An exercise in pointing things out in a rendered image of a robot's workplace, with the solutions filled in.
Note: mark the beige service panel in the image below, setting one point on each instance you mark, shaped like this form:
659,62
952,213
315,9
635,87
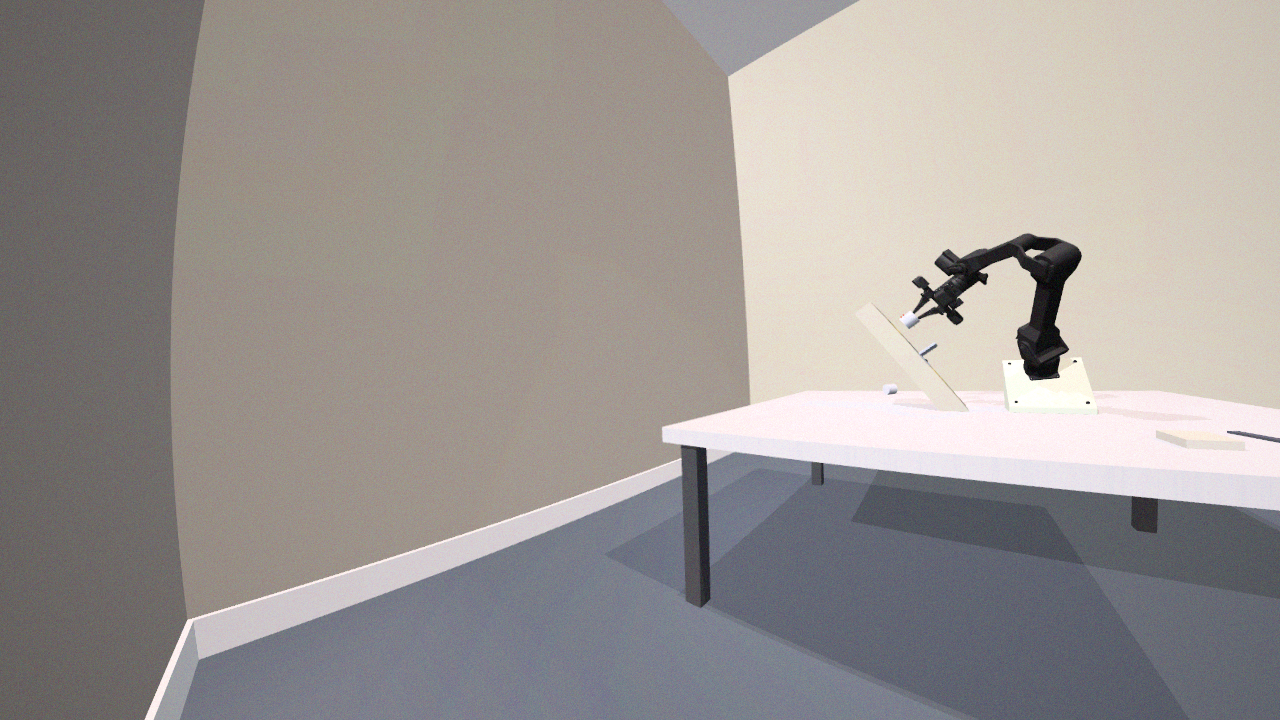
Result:
938,392

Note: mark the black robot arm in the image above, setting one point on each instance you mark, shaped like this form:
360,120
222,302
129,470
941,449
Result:
1039,341

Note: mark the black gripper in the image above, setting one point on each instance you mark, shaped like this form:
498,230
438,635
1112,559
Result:
952,315

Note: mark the grey flat bar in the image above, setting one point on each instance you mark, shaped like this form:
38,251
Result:
1257,436

